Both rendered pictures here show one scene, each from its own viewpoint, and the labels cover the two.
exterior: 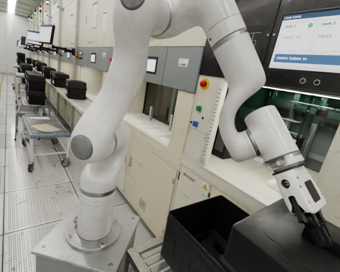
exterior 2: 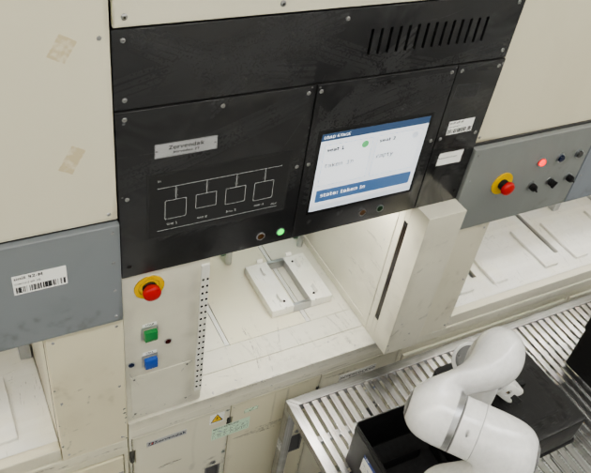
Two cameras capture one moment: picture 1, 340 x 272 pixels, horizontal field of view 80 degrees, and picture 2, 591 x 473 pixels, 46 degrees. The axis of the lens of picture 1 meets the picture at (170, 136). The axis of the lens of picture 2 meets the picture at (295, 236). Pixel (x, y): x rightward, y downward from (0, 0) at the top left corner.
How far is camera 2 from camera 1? 166 cm
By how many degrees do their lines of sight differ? 75
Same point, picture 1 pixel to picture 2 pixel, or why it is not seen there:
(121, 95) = not seen: outside the picture
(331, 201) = (415, 311)
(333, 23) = (393, 138)
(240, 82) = not seen: hidden behind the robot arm
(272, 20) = (301, 144)
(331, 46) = (392, 165)
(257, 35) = (274, 171)
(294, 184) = (514, 389)
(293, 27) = (340, 150)
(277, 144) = not seen: hidden behind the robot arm
